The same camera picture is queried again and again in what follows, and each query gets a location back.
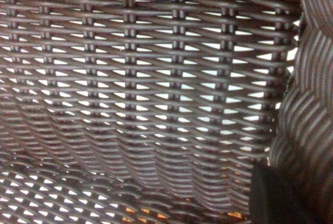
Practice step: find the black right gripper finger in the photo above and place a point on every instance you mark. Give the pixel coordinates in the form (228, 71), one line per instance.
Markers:
(273, 200)

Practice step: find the light brown wicker basket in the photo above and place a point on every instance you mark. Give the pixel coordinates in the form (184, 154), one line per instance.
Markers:
(129, 210)

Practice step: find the dark brown wicker basket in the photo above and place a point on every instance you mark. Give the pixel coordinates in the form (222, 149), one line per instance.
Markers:
(130, 78)

